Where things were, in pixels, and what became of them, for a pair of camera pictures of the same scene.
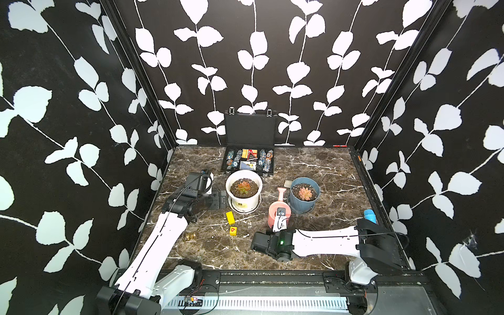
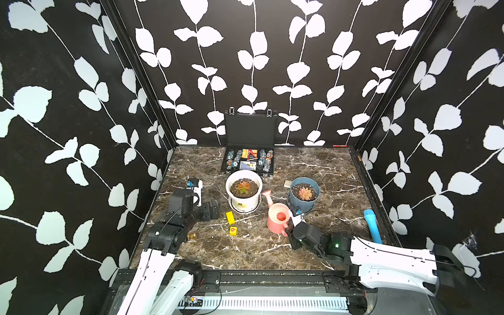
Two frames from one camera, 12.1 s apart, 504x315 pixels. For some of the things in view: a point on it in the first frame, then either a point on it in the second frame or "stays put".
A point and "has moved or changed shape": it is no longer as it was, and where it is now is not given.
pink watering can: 275,205 has moved or changed shape
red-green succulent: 243,187 stays put
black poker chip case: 250,140 stays put
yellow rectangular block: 230,218 stays put
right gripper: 268,233 → 291,236
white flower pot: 244,186 stays put
